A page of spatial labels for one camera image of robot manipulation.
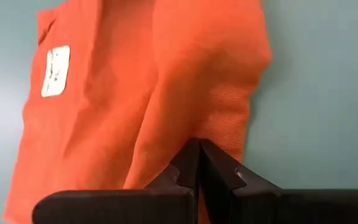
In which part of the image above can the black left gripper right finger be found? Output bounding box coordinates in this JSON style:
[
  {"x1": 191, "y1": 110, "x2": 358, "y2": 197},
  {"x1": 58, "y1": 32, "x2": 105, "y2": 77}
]
[{"x1": 201, "y1": 138, "x2": 358, "y2": 224}]

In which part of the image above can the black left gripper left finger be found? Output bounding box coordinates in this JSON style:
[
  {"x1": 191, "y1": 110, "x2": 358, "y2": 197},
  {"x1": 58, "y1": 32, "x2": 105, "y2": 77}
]
[{"x1": 32, "y1": 138, "x2": 201, "y2": 224}]

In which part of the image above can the orange towel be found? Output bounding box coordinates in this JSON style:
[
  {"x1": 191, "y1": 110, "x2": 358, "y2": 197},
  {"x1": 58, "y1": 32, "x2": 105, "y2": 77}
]
[{"x1": 1, "y1": 0, "x2": 273, "y2": 224}]

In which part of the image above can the white handwritten label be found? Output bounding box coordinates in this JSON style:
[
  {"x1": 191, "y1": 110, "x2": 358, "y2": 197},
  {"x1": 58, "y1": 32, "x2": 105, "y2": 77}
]
[{"x1": 40, "y1": 45, "x2": 71, "y2": 98}]

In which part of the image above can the green table mat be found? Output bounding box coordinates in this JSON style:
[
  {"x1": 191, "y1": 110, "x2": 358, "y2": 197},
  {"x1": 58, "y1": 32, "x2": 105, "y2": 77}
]
[{"x1": 0, "y1": 0, "x2": 358, "y2": 224}]

